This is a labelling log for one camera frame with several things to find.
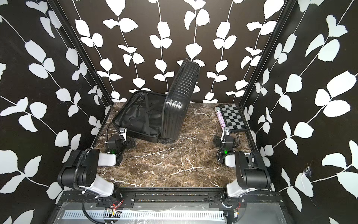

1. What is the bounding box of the black ribbed hard-shell suitcase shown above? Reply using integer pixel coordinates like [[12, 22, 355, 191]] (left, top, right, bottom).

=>
[[112, 59, 200, 144]]

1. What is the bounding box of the white slotted cable duct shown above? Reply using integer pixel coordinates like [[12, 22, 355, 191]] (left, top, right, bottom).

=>
[[61, 209, 226, 221]]

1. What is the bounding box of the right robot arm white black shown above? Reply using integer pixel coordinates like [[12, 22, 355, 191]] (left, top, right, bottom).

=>
[[213, 134, 271, 198]]

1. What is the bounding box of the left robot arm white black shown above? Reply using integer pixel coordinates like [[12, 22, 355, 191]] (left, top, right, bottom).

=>
[[57, 135, 132, 197]]

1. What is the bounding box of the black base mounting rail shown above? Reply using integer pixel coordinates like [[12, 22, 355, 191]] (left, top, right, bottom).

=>
[[55, 187, 286, 209]]

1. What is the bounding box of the black white checkered board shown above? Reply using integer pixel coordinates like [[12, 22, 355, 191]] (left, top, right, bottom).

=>
[[219, 104, 247, 133]]

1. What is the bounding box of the purple glitter tube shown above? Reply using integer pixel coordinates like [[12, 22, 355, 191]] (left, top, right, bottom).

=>
[[214, 106, 227, 131]]

